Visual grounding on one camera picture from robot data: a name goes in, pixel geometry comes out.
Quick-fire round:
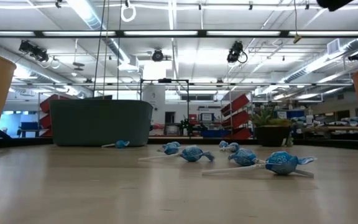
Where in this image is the white hanging ring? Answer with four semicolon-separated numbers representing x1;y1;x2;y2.
120;0;137;23

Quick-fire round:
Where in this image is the teal plastic bin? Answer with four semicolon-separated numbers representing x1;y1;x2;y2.
48;98;154;147

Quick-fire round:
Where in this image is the white air vent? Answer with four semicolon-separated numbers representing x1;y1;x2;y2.
327;39;341;55

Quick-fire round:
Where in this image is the long wooden workbench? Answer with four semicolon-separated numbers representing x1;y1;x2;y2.
301;125;358;141

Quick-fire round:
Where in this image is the red angled shelf rack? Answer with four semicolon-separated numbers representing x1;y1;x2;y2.
221;93;253;140
39;94;63;138

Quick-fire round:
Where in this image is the potted succulent plant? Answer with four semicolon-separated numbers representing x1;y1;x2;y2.
249;107;293;147

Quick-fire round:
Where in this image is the black dome camera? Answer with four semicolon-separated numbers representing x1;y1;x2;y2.
151;49;165;62

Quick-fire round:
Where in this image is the blue storage bin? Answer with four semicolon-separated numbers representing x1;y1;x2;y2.
200;129;229;138

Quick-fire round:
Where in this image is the black hanging cable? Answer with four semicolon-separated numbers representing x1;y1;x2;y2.
92;0;106;100

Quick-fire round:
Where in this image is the black bar with light strips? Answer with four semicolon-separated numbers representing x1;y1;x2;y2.
0;29;358;39

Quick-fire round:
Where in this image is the black camera with cable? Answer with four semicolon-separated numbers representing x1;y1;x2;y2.
227;40;248;65

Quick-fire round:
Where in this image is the cord with yellow hook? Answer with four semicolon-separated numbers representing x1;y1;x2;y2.
292;0;303;44

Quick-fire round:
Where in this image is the small computer monitor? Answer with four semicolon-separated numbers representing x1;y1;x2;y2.
199;111;214;123

